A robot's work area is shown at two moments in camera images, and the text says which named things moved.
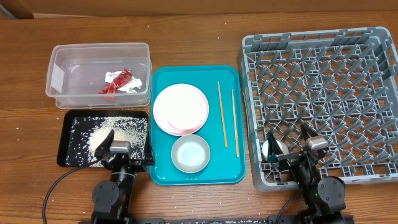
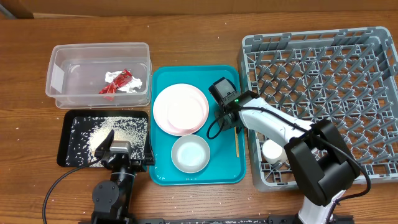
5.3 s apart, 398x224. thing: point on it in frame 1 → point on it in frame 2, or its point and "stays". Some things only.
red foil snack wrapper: (123, 78) stays
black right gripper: (273, 151) → (223, 124)
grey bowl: (190, 154) stays
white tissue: (129, 87) stays
